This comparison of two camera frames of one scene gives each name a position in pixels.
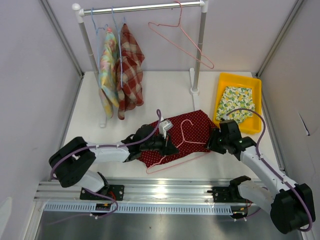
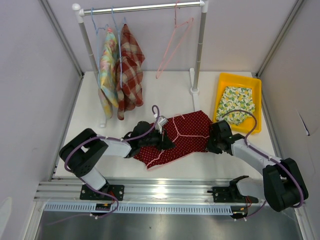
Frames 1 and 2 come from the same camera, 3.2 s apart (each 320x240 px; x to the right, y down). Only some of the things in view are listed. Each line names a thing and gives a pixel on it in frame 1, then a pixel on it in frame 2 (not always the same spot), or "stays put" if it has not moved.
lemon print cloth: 235,98 stays put
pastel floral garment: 108,89 stays put
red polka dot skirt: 189,133 stays put
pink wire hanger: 183,141 → 175,138
